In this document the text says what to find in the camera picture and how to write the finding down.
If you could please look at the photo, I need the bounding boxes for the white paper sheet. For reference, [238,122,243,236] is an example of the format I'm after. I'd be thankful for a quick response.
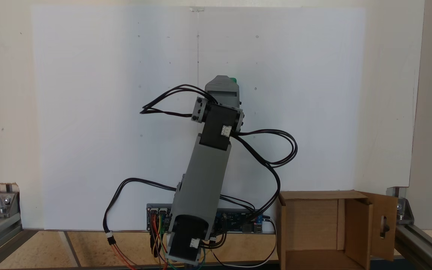
[31,6,198,230]
[197,6,366,230]

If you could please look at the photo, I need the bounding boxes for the blue circuit board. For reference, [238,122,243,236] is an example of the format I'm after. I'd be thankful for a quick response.
[216,209,264,234]

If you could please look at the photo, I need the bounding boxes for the small board white connectors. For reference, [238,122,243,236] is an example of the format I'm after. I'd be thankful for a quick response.
[148,208,172,231]

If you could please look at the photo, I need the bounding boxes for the brown cardboard box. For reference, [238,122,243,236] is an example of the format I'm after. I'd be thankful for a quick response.
[276,190,398,270]

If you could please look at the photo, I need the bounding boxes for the black looped wrist cable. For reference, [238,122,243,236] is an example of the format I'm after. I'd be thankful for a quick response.
[140,84,218,118]

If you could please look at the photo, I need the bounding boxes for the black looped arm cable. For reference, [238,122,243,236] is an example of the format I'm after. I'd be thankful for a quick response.
[216,129,298,225]

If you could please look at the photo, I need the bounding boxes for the grey board base plate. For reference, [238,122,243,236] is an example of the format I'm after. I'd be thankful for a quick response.
[147,204,265,235]

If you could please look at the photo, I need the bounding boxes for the coloured jumper wire bundle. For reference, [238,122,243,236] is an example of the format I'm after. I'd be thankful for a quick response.
[149,214,173,270]

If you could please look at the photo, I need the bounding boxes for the black cable with red wires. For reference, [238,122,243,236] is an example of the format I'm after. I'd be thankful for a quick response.
[103,178,181,270]

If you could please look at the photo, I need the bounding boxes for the metal corner bracket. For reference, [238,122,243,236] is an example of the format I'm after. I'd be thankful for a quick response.
[0,191,20,219]
[387,187,414,225]

